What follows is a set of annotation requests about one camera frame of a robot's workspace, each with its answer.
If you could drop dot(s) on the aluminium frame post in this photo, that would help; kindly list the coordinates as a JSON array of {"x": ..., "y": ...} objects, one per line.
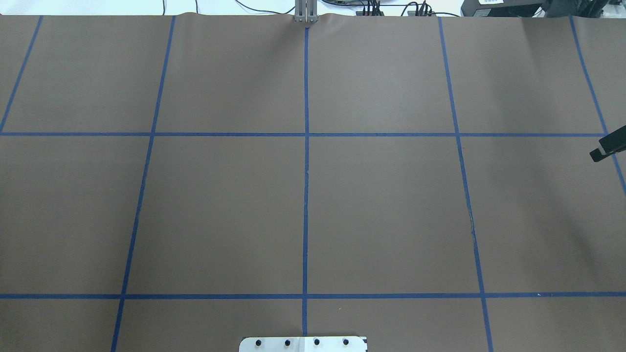
[{"x": 305, "y": 11}]

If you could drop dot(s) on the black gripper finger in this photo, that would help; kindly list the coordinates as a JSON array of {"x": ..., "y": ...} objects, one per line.
[{"x": 610, "y": 144}]

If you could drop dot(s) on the black box with label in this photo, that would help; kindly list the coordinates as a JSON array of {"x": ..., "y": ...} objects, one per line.
[{"x": 501, "y": 8}]

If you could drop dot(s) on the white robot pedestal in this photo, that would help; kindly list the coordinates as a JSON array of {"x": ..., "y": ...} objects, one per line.
[{"x": 304, "y": 344}]

